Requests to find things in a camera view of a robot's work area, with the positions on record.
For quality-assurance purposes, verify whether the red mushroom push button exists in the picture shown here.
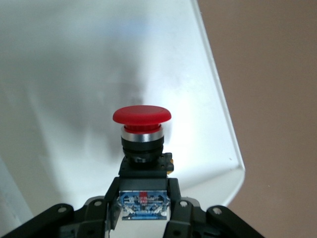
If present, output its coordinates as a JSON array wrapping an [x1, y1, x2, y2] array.
[[112, 105, 175, 222]]

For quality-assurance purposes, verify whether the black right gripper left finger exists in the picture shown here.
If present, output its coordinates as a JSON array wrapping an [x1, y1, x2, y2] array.
[[0, 177, 121, 238]]

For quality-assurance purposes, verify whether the white plastic drawer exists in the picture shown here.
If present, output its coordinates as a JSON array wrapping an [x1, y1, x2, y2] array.
[[0, 0, 246, 218]]

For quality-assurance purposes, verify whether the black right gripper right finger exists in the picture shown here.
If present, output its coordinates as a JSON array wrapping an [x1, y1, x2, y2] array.
[[165, 178, 268, 238]]

